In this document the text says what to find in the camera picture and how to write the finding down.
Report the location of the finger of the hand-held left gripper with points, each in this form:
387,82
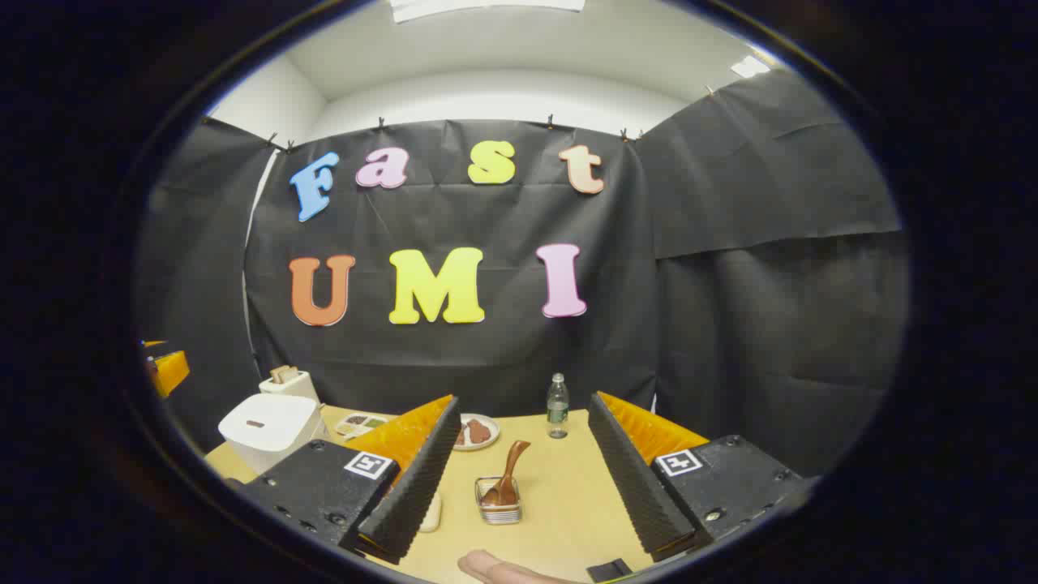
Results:
170,371

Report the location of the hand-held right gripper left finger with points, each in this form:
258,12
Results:
422,478

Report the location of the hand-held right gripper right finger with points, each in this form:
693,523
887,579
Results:
632,478

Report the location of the brown wooden spoon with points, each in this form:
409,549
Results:
511,466

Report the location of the white rice cooker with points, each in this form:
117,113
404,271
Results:
268,426

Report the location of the brown meat piece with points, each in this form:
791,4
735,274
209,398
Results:
461,435
479,431

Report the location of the round white plate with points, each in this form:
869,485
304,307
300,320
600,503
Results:
486,444

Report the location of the white divided food tray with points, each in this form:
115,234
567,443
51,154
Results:
361,424

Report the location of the clear green-label water bottle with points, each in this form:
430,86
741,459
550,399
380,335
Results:
557,410

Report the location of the white toaster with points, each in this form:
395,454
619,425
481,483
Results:
290,388

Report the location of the black backdrop cloth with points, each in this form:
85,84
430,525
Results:
486,357

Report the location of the ceiling light panel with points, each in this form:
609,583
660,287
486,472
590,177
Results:
486,6
750,66

